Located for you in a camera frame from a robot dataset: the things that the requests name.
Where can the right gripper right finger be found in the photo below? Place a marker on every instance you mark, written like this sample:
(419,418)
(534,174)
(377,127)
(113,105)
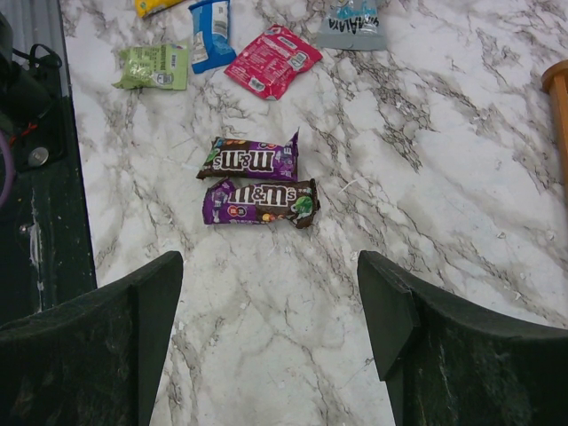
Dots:
(447,361)

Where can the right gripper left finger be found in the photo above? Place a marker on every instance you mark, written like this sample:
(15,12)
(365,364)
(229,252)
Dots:
(96,359)

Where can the pink snack packet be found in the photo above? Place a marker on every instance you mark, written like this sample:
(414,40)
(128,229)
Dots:
(270,63)

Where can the purple m&m's packet right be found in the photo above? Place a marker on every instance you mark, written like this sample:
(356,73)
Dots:
(261,203)

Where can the purple m&m's packet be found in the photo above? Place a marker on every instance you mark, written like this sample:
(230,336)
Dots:
(240,158)
(261,203)

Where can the purple m&m's packet left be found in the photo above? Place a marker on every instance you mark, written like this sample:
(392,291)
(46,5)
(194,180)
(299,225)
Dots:
(240,158)

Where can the green snack packet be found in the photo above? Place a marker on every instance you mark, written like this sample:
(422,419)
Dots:
(161,66)

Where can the wooden shelf rack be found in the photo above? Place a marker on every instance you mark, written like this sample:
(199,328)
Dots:
(554,83)

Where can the grey blue snack packet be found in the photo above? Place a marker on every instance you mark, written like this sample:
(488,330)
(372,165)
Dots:
(353,26)

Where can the yellow m&m's packet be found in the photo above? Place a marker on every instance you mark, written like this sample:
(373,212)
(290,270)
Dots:
(146,8)

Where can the blue white snack bar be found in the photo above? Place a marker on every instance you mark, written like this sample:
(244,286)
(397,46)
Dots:
(211,35)

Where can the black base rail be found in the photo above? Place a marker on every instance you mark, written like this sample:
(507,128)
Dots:
(46,252)

